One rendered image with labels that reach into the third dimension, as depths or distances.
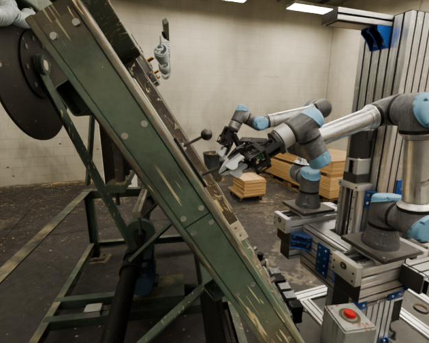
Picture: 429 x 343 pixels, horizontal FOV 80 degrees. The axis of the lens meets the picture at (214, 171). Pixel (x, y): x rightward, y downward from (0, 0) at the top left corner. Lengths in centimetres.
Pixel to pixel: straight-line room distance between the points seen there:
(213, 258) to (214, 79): 619
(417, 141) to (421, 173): 12
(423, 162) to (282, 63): 669
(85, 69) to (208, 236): 48
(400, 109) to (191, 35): 597
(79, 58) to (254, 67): 668
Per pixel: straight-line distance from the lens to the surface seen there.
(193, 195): 64
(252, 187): 455
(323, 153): 89
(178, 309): 95
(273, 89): 744
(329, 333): 115
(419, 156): 112
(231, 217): 143
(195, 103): 656
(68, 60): 64
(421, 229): 119
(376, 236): 133
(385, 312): 199
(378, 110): 115
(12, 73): 154
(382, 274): 139
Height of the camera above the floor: 163
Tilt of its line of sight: 14 degrees down
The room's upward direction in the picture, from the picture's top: straight up
